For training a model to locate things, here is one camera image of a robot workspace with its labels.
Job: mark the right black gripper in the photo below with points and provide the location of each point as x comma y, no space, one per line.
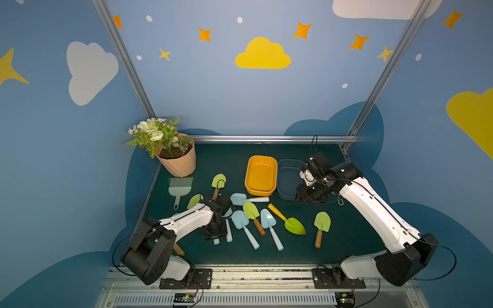
307,193

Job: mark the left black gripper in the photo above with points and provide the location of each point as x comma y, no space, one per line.
214,232

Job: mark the green shovel wooden handle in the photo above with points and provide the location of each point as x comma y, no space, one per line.
251,211
219,182
323,224
194,201

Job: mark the blue-grey storage box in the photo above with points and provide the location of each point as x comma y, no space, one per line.
288,178

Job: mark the yellow storage box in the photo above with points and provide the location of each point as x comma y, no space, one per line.
261,175

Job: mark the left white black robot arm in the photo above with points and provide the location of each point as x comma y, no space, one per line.
148,254

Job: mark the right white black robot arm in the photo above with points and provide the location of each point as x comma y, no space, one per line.
407,251

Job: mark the blue shovel lying sideways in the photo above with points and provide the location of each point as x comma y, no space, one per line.
239,199

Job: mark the green shovel front left corner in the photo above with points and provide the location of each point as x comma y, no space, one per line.
178,250

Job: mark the green dustpan brush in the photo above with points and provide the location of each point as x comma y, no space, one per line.
179,187

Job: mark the left controller board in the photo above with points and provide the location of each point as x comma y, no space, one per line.
184,299

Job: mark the controller board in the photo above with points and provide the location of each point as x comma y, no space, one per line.
345,300
184,299

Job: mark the terracotta pot with flowers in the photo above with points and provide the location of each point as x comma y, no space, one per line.
161,139

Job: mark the right controller board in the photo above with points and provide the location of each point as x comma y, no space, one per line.
345,300

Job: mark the green trowel yellow handle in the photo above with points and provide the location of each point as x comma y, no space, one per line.
291,224

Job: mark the green shovel wooden handle back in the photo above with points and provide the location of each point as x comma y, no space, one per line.
219,182

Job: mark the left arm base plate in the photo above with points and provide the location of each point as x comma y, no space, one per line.
193,277

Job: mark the aluminium front rail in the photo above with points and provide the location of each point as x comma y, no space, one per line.
257,285

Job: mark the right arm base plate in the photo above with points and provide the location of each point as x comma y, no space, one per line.
323,279

